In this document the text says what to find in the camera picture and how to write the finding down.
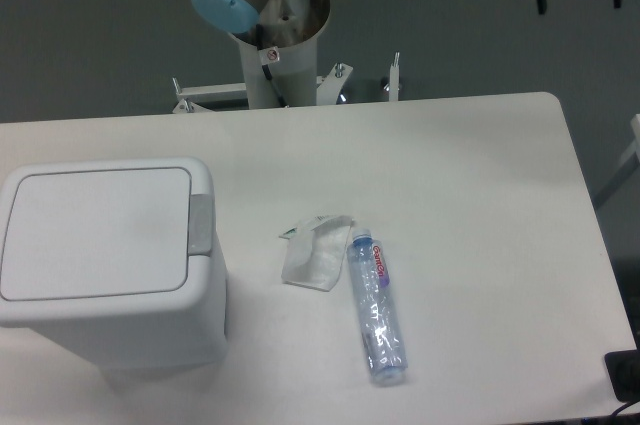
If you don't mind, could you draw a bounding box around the grey trash can push button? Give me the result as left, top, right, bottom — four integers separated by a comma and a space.
187, 194, 215, 256

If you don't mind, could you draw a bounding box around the white trash can lid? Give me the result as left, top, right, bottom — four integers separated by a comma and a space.
1, 168, 191, 301

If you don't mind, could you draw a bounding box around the white plastic trash can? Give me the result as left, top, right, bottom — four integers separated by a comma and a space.
1, 157, 227, 369

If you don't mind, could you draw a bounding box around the white furniture piece right edge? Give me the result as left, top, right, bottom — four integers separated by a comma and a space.
592, 114, 640, 209

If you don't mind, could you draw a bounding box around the black device at table corner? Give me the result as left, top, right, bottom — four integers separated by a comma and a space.
604, 350, 639, 402

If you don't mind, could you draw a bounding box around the empty clear plastic water bottle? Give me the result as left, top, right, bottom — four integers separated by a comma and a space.
347, 228, 408, 387

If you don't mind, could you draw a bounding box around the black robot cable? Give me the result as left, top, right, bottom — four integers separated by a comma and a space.
256, 23, 291, 109

